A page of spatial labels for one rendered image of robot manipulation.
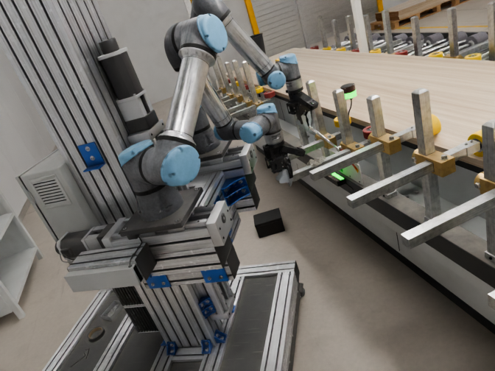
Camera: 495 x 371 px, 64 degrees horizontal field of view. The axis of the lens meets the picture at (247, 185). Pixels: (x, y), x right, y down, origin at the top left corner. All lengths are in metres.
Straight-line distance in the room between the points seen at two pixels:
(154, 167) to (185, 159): 0.09
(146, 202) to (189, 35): 0.52
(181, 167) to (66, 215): 0.68
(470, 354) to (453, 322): 0.17
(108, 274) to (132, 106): 0.57
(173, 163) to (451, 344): 1.47
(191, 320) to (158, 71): 7.72
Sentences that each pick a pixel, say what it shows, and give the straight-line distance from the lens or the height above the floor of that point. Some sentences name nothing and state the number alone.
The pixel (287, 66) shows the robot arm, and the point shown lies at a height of 1.24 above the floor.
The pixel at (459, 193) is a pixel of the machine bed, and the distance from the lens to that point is 1.70.
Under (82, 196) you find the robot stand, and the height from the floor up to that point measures 1.08.
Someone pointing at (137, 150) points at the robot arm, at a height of 1.27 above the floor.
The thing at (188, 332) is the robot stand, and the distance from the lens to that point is 1.93.
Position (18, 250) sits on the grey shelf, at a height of 0.15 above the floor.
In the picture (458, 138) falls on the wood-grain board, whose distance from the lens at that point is 1.62.
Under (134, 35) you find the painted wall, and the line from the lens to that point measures 9.12.
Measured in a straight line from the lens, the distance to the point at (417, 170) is 1.30.
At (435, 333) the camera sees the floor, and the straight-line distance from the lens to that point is 2.09.
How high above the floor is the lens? 1.58
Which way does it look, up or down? 25 degrees down
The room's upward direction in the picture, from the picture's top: 19 degrees counter-clockwise
